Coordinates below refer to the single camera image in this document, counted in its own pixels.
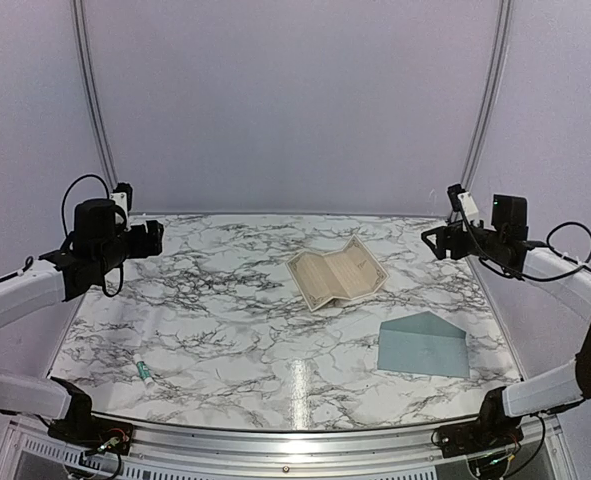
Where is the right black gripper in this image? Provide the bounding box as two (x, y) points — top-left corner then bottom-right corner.
(421, 220), (504, 261)

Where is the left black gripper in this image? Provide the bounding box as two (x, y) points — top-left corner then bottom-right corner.
(94, 220), (163, 275)

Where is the blue-grey envelope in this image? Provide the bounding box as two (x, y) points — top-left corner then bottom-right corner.
(377, 311), (470, 378)

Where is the beige letter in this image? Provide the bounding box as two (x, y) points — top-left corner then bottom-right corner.
(286, 235), (389, 312)

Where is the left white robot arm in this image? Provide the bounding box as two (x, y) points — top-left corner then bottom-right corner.
(0, 193), (164, 445)

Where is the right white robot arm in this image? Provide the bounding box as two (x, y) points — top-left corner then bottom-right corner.
(421, 185), (591, 448)

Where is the white green glue stick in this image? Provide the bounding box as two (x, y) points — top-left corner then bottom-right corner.
(133, 354), (154, 388)

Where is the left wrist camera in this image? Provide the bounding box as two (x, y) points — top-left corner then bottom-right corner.
(110, 182), (133, 213)

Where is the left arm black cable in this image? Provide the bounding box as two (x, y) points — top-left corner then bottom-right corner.
(60, 173), (126, 299)

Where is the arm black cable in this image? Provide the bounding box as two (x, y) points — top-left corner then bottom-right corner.
(60, 173), (126, 299)
(519, 221), (591, 281)

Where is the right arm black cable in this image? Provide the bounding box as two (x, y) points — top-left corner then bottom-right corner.
(519, 221), (591, 281)

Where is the left aluminium corner post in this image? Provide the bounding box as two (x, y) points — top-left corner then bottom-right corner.
(70, 0), (119, 187)

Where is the aluminium corner post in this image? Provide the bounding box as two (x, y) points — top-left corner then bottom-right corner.
(70, 0), (119, 187)
(461, 0), (514, 189)

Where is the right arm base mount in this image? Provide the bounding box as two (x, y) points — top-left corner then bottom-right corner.
(431, 420), (524, 458)

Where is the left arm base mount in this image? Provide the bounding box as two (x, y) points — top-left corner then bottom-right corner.
(47, 415), (134, 455)

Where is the right aluminium corner post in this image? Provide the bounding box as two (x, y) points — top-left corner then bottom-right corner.
(461, 0), (514, 189)

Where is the aluminium front rail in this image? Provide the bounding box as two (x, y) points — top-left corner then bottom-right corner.
(0, 414), (576, 480)

